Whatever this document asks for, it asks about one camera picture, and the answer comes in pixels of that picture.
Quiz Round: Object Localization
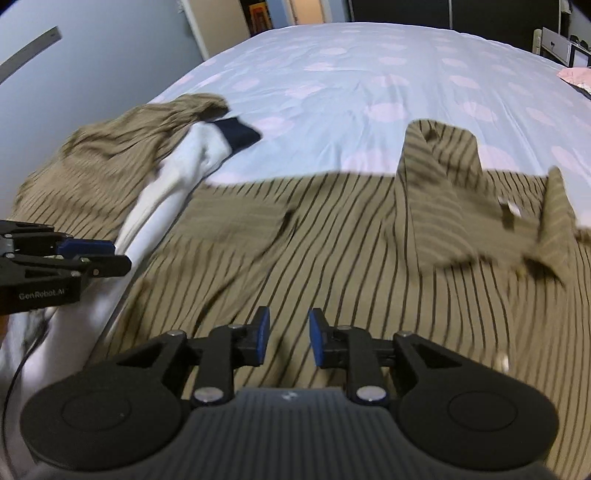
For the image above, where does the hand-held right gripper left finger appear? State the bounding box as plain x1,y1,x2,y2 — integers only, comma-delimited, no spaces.
115,305,271,407

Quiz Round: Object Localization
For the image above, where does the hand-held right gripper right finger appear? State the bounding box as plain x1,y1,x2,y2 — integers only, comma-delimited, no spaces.
308,308,458,407

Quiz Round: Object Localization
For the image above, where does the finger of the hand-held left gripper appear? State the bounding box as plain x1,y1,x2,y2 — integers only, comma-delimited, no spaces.
0,220,116,258
0,255,133,283

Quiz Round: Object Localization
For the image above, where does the brown striped shirt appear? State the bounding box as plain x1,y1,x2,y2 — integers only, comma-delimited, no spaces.
92,119,591,480

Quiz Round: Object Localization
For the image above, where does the brown cloth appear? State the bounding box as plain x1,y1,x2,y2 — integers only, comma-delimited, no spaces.
9,92,230,245

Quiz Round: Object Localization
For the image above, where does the white cloth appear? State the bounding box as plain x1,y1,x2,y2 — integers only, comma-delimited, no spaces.
0,121,232,480

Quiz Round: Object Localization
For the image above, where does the navy cloth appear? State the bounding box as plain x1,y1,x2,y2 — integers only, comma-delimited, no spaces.
216,117,263,155

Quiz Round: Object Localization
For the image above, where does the beige door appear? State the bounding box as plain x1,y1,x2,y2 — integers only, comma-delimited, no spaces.
182,0,252,58

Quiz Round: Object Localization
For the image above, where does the black wardrobe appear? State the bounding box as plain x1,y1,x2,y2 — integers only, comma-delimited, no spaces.
348,0,561,47

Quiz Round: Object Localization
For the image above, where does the pink cloth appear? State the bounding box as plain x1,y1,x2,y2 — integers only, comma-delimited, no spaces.
557,66,591,95

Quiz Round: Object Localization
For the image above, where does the white drawer unit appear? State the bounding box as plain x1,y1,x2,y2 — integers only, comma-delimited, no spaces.
541,27,575,65

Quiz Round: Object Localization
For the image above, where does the black cable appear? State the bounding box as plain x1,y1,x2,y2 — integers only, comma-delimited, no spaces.
0,314,51,480

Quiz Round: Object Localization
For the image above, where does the grey wall plate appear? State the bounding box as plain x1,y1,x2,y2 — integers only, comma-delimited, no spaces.
0,27,62,86

